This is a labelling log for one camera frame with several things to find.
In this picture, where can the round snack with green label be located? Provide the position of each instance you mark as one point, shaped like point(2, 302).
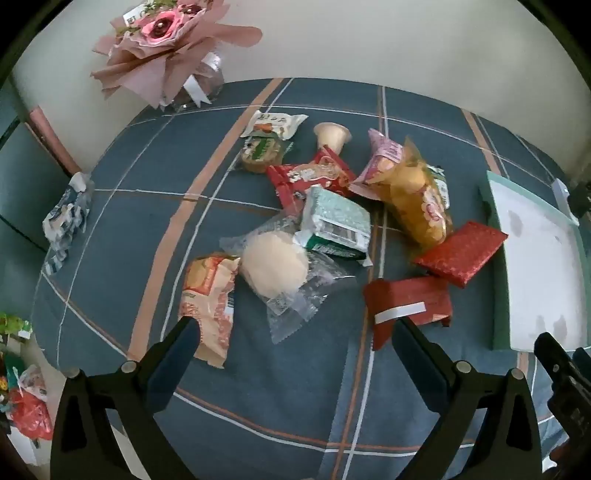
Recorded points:
point(261, 150)

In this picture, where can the white packet with orange print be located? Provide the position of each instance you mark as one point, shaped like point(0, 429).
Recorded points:
point(272, 123)

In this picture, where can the pink snack packet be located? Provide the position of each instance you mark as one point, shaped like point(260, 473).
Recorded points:
point(383, 157)

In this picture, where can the red textured packet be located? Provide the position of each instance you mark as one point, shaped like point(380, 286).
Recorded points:
point(461, 251)

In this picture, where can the black plug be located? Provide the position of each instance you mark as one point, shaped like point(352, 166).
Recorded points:
point(581, 198)

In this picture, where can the beige pudding cup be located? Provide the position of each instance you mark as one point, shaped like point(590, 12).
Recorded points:
point(330, 136)

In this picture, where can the red packet with white strip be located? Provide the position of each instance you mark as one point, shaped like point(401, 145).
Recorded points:
point(406, 300)

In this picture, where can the red printed snack packet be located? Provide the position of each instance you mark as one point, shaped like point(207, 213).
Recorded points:
point(318, 173)

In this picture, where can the clear glass vase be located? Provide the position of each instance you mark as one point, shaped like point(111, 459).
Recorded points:
point(210, 78)

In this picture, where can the blue and white patterned packet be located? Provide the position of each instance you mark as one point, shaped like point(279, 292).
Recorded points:
point(67, 217)

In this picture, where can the mint green snack packet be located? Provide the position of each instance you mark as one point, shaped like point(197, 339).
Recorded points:
point(339, 217)

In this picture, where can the red plastic bag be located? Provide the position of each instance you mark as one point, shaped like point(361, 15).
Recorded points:
point(32, 415)

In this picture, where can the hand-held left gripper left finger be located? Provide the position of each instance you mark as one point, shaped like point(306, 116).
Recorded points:
point(178, 360)

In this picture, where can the white bun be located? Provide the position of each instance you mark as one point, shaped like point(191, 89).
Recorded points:
point(274, 265)

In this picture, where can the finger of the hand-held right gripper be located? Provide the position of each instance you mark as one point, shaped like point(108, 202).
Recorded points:
point(556, 362)

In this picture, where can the white power strip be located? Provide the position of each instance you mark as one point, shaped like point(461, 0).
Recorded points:
point(563, 194)

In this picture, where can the mint green white tray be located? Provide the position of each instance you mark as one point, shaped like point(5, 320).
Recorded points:
point(535, 258)

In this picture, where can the pink bed frame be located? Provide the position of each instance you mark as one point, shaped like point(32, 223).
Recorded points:
point(51, 134)

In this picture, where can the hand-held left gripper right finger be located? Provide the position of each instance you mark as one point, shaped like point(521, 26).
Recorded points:
point(415, 369)

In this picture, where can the clear bag of yellow chips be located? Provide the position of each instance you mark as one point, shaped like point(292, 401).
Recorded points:
point(415, 203)

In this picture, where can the orange and white snack bag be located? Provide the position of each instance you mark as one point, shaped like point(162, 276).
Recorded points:
point(207, 286)

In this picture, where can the pink paper flower bouquet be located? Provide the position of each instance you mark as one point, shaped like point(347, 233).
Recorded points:
point(157, 27)

